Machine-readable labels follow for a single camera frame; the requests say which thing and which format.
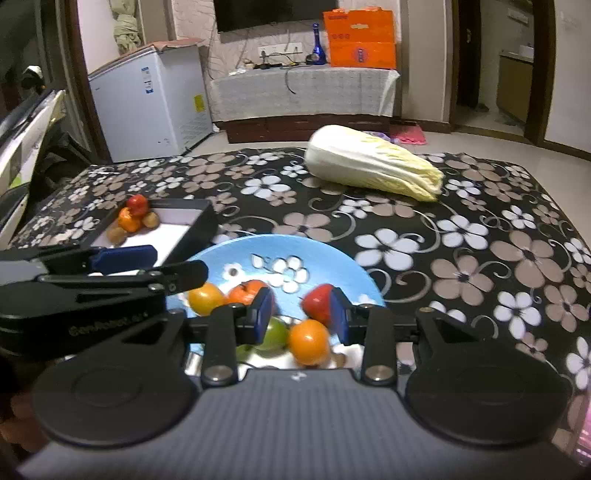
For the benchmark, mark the small red fruit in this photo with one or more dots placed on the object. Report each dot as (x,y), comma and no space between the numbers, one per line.
(137,204)

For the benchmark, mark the white lace cloth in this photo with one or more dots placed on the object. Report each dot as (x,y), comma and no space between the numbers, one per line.
(323,92)

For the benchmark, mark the wooden kitchen cabinet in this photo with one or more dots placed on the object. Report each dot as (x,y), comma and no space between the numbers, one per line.
(515,87)

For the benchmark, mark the yellow tomato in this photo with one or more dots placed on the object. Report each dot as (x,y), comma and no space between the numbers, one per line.
(206,299)

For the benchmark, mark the green tomato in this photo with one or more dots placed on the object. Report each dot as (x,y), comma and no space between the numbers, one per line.
(276,334)

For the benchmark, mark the black floral tablecloth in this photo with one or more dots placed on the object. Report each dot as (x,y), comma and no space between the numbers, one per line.
(461,258)

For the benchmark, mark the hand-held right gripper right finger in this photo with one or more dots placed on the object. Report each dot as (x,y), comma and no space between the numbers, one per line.
(339,318)

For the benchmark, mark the blue floral plate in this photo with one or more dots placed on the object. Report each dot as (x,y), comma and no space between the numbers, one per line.
(332,263)

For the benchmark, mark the dark wooden cabinet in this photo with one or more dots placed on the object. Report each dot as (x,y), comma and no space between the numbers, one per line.
(268,131)

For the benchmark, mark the flat brown cardboard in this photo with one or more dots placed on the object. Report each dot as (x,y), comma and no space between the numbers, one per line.
(175,44)

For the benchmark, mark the pink slippers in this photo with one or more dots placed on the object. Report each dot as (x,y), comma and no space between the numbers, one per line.
(408,134)

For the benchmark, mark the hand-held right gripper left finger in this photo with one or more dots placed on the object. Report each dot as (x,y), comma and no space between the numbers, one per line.
(261,313)

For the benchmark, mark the black shallow box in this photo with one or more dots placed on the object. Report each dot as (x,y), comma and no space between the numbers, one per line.
(175,230)

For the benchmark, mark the small tangerine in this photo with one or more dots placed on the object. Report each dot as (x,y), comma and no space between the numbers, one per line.
(129,222)

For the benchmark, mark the white chest freezer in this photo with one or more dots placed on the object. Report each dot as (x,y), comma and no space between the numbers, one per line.
(147,106)

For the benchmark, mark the white wall socket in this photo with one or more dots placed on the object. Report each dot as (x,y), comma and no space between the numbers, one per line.
(281,47)

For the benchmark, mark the pale green cloth bundle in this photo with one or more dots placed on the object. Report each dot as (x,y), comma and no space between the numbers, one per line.
(127,27)

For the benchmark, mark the brown kiwi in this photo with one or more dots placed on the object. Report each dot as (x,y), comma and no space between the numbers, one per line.
(116,234)
(150,219)

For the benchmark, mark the light green fruit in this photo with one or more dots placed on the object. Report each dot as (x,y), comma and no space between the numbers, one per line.
(242,354)

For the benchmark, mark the black television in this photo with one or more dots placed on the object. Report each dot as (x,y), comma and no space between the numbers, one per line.
(268,14)

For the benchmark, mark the smooth orange fruit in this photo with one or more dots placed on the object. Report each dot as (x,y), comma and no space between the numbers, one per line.
(309,342)

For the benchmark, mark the orange gift box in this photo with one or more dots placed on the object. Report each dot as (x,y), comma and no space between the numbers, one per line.
(360,41)

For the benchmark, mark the white printed board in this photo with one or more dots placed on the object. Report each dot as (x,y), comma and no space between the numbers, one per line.
(27,134)

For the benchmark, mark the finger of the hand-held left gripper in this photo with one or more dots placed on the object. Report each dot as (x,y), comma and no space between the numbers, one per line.
(124,258)
(184,274)

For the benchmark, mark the large tangerine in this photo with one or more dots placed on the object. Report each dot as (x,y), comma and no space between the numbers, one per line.
(244,293)

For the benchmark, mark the red apple-shaped fruit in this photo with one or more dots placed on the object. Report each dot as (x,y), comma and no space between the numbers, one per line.
(318,302)

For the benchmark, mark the napa cabbage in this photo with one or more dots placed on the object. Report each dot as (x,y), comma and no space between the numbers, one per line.
(364,161)

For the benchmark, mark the blue glass bottle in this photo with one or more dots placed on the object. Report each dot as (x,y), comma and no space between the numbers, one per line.
(318,53)

